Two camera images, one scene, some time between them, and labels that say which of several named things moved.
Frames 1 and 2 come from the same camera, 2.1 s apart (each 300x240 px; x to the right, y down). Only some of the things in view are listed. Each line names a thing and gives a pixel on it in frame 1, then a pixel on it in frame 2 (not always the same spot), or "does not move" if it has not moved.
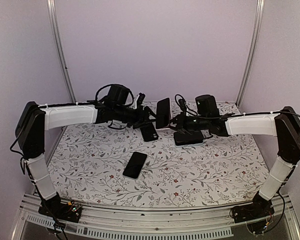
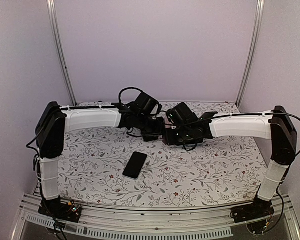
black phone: x=134 y=165 does not move
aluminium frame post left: x=52 y=11 does not move
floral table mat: x=96 y=165 does not move
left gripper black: x=146 y=114 to x=159 y=130
